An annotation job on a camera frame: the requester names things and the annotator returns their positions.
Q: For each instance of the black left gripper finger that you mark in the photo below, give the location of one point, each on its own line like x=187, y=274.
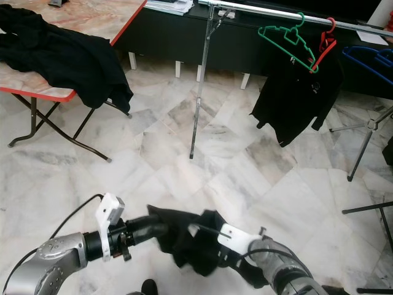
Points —
x=150, y=228

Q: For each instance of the black shirt yellow logo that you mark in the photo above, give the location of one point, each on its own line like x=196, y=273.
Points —
x=187, y=249

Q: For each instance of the blue plastic hanger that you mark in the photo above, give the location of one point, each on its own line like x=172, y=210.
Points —
x=362, y=49

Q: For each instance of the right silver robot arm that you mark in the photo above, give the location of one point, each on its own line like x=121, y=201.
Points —
x=282, y=267

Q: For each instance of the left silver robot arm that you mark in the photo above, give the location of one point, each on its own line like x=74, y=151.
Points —
x=55, y=261

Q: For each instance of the green plastic hanger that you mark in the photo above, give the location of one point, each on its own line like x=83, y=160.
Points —
x=315, y=69

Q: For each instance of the red plastic hanger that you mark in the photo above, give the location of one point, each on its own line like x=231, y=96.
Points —
x=326, y=50

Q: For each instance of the robot black foot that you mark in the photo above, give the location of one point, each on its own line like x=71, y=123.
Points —
x=148, y=287

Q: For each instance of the silver metal clothes rack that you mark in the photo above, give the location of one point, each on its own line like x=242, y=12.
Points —
x=199, y=104

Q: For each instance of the black garment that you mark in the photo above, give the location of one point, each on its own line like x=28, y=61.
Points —
x=73, y=61

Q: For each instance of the black TV cabinet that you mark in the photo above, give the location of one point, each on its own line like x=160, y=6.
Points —
x=166, y=43

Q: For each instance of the black polo shirt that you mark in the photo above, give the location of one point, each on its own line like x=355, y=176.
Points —
x=291, y=104

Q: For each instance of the marble red-edged folding table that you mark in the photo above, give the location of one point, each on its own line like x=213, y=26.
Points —
x=92, y=18

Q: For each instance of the black folding chair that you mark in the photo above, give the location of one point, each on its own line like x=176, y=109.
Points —
x=368, y=208

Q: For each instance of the stack of white papers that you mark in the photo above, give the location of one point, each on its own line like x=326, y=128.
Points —
x=169, y=6

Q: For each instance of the small black stand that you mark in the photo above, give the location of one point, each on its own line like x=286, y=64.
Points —
x=57, y=3

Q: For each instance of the dark brown fabric sofa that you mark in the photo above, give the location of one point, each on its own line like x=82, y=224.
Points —
x=389, y=150

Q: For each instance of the white paper sheet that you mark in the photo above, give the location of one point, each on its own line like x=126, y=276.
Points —
x=373, y=37

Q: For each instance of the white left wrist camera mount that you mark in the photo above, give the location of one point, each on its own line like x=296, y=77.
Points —
x=110, y=210

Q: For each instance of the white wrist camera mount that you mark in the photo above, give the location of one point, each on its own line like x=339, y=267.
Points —
x=236, y=238
x=110, y=210

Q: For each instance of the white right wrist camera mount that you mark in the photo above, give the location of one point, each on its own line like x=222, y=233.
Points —
x=236, y=238

